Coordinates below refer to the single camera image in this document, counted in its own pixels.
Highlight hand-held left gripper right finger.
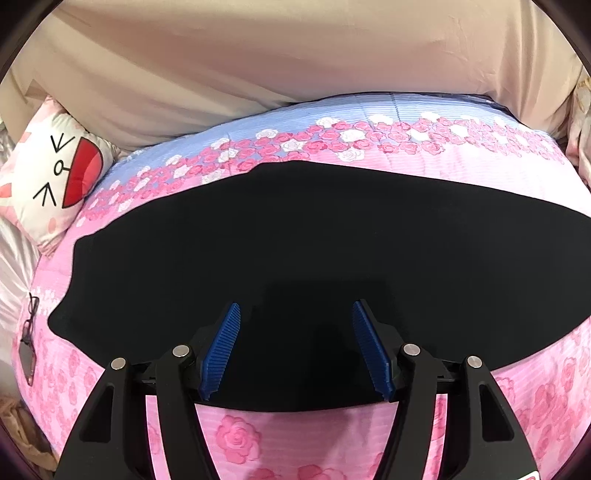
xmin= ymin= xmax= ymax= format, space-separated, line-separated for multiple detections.
xmin=353 ymin=300 xmax=539 ymax=480

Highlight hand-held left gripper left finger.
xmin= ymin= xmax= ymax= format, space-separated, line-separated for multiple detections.
xmin=55 ymin=302 xmax=241 ymax=480

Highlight black pants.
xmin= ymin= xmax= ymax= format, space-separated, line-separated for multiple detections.
xmin=48 ymin=161 xmax=591 ymax=412

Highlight black eyeglasses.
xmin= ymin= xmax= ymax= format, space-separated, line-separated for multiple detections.
xmin=19 ymin=292 xmax=41 ymax=386

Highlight pink floral bedsheet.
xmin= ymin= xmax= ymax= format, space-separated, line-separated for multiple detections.
xmin=9 ymin=92 xmax=591 ymax=480

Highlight silver satin cloth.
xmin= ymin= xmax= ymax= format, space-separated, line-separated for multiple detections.
xmin=0 ymin=120 xmax=44 ymax=398

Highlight cat face pillow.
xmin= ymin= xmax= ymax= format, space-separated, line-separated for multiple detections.
xmin=0 ymin=95 xmax=116 ymax=254

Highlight beige cloth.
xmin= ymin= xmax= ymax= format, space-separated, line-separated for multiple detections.
xmin=0 ymin=0 xmax=585 ymax=153

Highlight cream floral blanket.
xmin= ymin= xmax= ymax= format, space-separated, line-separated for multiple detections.
xmin=566 ymin=76 xmax=591 ymax=185

